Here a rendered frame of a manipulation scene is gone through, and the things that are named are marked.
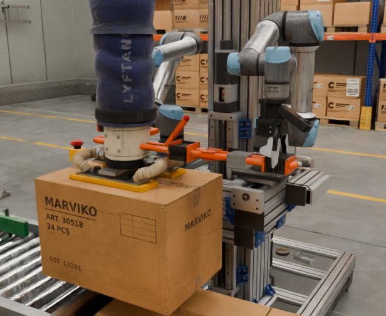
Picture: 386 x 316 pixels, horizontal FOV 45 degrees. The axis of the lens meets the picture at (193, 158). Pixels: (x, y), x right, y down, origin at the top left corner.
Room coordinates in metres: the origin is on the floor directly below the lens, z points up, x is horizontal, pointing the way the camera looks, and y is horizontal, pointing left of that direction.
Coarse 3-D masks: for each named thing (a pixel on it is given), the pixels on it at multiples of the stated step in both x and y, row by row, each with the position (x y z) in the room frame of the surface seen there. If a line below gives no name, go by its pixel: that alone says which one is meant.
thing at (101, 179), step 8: (96, 168) 1.67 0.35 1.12; (72, 176) 1.68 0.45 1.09; (80, 176) 1.66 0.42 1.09; (88, 176) 1.66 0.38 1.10; (96, 176) 1.64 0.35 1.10; (104, 176) 1.64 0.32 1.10; (112, 176) 1.64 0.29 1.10; (120, 176) 1.64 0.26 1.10; (128, 176) 1.60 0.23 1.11; (104, 184) 1.60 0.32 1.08; (112, 184) 1.58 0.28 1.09; (120, 184) 1.57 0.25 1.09; (128, 184) 1.56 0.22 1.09; (136, 184) 1.55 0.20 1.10; (144, 184) 1.56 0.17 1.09; (152, 184) 1.57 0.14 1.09
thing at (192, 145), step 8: (168, 144) 1.59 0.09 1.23; (176, 144) 1.63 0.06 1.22; (184, 144) 1.63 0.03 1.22; (192, 144) 1.57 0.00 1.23; (168, 152) 1.59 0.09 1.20; (176, 152) 1.57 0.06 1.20; (184, 152) 1.56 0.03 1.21; (176, 160) 1.56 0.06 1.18; (184, 160) 1.55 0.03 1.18; (192, 160) 1.57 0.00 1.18
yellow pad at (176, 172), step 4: (104, 164) 1.85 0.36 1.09; (176, 168) 1.76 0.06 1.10; (180, 168) 1.77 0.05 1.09; (168, 172) 1.71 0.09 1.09; (172, 172) 1.71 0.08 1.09; (176, 172) 1.71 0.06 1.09; (180, 172) 1.74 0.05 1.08; (184, 172) 1.76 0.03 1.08; (160, 176) 1.71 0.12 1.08; (164, 176) 1.70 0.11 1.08; (168, 176) 1.69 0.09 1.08; (172, 176) 1.69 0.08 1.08; (176, 176) 1.71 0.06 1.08
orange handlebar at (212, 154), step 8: (152, 128) 1.98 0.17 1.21; (96, 136) 1.81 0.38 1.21; (144, 144) 1.66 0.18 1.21; (160, 144) 1.67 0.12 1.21; (192, 152) 1.55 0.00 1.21; (200, 152) 1.54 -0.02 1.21; (208, 152) 1.52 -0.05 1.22; (216, 152) 1.55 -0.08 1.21; (224, 152) 1.54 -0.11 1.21; (208, 160) 1.52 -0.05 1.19; (224, 160) 1.49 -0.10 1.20; (248, 160) 1.45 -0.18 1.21; (256, 160) 1.44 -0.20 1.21
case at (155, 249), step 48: (48, 192) 1.67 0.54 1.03; (96, 192) 1.55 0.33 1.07; (144, 192) 1.52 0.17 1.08; (192, 192) 1.55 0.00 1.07; (48, 240) 1.68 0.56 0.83; (96, 240) 1.55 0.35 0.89; (144, 240) 1.45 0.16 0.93; (192, 240) 1.54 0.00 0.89; (96, 288) 1.56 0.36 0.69; (144, 288) 1.45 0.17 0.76; (192, 288) 1.54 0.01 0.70
